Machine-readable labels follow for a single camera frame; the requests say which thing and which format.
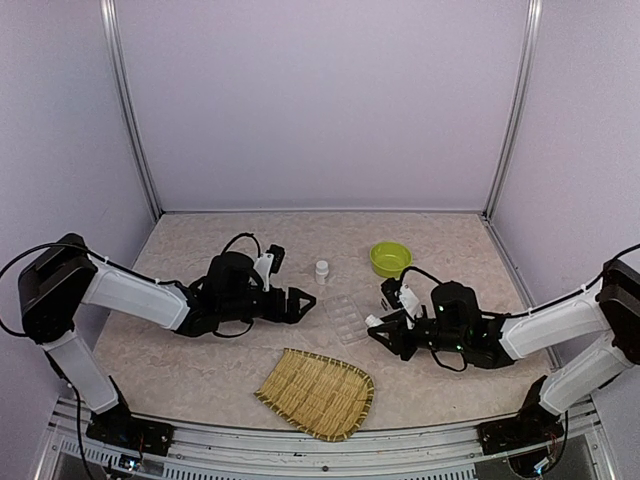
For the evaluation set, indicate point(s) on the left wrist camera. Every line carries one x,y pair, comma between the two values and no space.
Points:
268,263

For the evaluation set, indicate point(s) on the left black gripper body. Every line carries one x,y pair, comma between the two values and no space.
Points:
274,311

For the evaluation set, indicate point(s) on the white capped pill bottle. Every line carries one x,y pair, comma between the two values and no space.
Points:
321,272

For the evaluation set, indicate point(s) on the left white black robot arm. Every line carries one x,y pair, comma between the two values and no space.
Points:
66,274

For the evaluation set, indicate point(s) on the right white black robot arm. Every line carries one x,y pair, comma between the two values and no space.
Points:
607,306

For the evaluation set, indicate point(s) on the left aluminium frame post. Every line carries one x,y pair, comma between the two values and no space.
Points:
112,34

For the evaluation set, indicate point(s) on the woven bamboo tray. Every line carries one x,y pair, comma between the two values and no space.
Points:
320,396

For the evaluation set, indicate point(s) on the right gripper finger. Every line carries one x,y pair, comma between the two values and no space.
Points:
397,320
395,343

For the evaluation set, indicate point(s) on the aluminium frame post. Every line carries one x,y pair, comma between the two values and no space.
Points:
525,67
112,34

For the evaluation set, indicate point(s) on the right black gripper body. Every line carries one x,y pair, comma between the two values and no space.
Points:
428,346

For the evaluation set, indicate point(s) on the small white pill bottle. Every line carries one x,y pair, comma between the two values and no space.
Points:
373,321

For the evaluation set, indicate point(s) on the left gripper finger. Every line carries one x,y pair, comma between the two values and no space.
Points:
297,298
295,312

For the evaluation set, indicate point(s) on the clear plastic pill organizer box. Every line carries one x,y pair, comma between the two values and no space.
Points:
346,319

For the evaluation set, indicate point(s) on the right aluminium frame post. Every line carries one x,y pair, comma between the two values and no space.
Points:
525,67

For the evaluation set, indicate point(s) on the green plastic bowl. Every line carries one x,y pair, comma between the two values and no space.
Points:
389,259

